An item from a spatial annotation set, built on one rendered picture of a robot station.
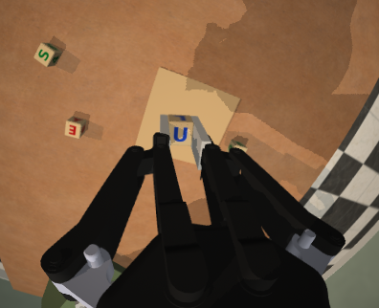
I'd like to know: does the tan flat mat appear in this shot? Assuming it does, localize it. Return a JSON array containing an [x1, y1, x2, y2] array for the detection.
[[135, 67, 240, 165]]

